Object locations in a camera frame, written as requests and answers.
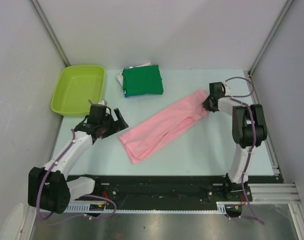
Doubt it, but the pink t-shirt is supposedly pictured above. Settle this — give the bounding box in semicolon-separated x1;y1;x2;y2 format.
119;88;207;164

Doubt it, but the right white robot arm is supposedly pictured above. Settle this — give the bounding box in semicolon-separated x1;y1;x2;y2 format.
202;82;267;201

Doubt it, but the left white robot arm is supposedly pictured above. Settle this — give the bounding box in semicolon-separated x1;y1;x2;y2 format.
28;101;128;214

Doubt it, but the lime green plastic tub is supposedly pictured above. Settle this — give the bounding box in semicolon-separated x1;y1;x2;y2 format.
51;65;105;117

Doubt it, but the white folded t-shirt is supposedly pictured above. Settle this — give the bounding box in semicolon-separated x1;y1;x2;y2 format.
116;62;151;86

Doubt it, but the green folded t-shirt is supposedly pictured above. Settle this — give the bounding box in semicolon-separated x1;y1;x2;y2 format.
122;65;164;96

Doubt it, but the aluminium extrusion crossbar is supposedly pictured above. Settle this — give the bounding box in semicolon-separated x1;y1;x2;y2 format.
249;183;301;204

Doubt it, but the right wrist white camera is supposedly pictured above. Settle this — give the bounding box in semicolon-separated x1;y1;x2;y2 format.
223;83;231;96

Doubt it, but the wrist white camera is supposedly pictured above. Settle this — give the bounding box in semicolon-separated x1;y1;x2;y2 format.
88;99;107;106
223;83;231;96

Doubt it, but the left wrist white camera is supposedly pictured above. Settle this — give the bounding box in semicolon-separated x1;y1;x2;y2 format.
88;99;107;106

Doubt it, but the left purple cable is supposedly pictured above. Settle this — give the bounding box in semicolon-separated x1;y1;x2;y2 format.
35;129;117;227

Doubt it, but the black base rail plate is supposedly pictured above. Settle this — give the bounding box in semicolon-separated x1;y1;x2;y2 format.
77;175;252;214

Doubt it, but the right aluminium corner post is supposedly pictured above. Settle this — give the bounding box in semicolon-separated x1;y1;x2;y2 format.
247;0;296;78

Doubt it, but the aluminium corner post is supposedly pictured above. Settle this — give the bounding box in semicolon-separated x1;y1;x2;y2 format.
247;0;296;78
28;0;70;67

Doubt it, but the left aluminium corner post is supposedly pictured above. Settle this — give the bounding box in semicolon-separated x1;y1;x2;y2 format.
28;0;70;67

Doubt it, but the white slotted cable duct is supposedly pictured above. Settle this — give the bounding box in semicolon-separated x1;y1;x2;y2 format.
64;201;240;214

